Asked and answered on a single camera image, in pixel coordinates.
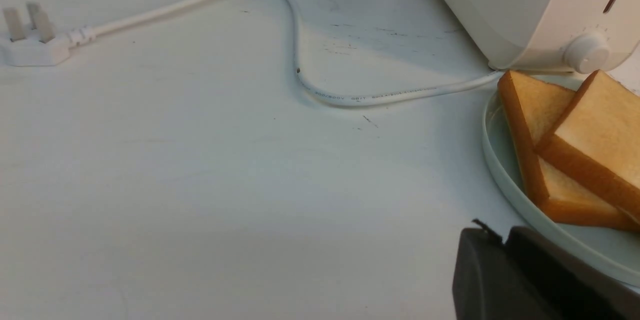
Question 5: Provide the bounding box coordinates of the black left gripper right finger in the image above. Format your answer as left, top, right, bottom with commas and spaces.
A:
505, 226, 640, 320

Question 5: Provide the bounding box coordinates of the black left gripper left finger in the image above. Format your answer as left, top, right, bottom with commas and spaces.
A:
452, 219, 561, 320

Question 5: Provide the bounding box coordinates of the toast slice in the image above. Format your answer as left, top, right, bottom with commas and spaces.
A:
535, 70, 640, 222
497, 70, 640, 233

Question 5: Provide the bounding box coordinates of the white two-slot toaster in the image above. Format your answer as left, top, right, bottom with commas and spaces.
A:
444, 0, 640, 74

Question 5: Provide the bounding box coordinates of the light green plate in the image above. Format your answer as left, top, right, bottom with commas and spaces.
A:
482, 91, 640, 287

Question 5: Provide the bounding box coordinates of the white power cable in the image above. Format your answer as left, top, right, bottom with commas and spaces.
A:
0, 0, 503, 108

